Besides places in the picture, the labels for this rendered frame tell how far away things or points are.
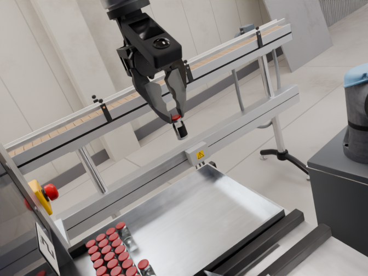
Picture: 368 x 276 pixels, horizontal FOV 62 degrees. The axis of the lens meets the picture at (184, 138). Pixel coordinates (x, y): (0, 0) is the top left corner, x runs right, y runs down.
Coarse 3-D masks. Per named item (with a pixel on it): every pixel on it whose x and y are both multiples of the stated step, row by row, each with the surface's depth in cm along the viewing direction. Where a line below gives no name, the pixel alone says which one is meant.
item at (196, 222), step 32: (160, 192) 73; (192, 192) 74; (224, 192) 71; (256, 192) 62; (128, 224) 71; (160, 224) 68; (192, 224) 65; (224, 224) 62; (256, 224) 59; (160, 256) 60; (192, 256) 57; (224, 256) 52
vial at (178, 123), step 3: (174, 120) 56; (177, 120) 56; (180, 120) 57; (174, 123) 57; (177, 123) 57; (180, 123) 57; (183, 123) 57; (174, 126) 57; (177, 126) 57; (174, 129) 57; (177, 132) 57; (177, 135) 58; (186, 135) 58; (177, 138) 58; (180, 138) 58; (183, 138) 58; (186, 138) 58
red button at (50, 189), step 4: (48, 184) 73; (52, 184) 73; (44, 188) 71; (48, 188) 71; (52, 188) 72; (48, 192) 71; (52, 192) 71; (56, 192) 72; (48, 196) 71; (52, 196) 71; (56, 196) 72; (52, 200) 72
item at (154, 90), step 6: (144, 84) 52; (150, 84) 52; (156, 84) 52; (150, 90) 52; (156, 90) 53; (150, 96) 52; (156, 96) 53; (156, 102) 53; (162, 102) 54; (156, 108) 54; (162, 108) 54; (162, 114) 55; (168, 114) 55; (168, 120) 56
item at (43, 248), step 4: (36, 224) 52; (40, 228) 52; (40, 232) 51; (40, 236) 49; (44, 236) 52; (40, 240) 48; (48, 240) 53; (40, 244) 47; (44, 244) 49; (48, 244) 52; (52, 244) 55; (40, 248) 46; (44, 248) 48; (52, 248) 53; (44, 252) 46; (48, 252) 49; (48, 256) 47; (48, 260) 46; (52, 260) 48; (56, 260) 51; (52, 264) 47; (56, 264) 50; (56, 268) 48; (56, 272) 47
